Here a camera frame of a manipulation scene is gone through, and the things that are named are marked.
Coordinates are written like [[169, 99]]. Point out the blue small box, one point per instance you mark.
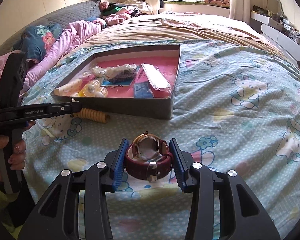
[[142, 90]]

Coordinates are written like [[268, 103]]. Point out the dark floral pillow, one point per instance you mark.
[[36, 40]]

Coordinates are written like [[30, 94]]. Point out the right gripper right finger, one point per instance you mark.
[[242, 216]]

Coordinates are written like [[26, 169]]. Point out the grey quilted headboard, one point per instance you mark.
[[63, 16]]

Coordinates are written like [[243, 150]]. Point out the pearl hair clip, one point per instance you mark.
[[94, 89]]

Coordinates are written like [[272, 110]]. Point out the cream curtain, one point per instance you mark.
[[240, 10]]

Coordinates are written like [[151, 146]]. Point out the bagged red ball earrings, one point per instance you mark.
[[155, 77]]

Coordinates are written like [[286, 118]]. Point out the white long low cabinet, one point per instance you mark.
[[272, 31]]

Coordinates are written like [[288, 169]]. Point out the clothes pile on bed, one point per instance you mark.
[[116, 13]]

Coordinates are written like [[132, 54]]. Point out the bagged dark beaded jewelry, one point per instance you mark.
[[121, 73]]

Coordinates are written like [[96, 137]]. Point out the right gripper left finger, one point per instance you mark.
[[55, 216]]

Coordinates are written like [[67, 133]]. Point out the bagged white lace accessory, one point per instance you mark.
[[98, 71]]

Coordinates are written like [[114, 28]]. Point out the bagged yellow hoop earrings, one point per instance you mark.
[[85, 80]]

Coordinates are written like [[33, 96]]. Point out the dark cardboard tray box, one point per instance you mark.
[[159, 107]]

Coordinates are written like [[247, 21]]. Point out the pink quilt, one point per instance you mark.
[[72, 36]]

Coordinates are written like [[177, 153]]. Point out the maroon strap wristwatch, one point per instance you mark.
[[148, 158]]

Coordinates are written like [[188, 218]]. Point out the cream hair claw clip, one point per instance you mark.
[[69, 89]]

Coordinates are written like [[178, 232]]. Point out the tan bed cover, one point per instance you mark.
[[148, 28]]

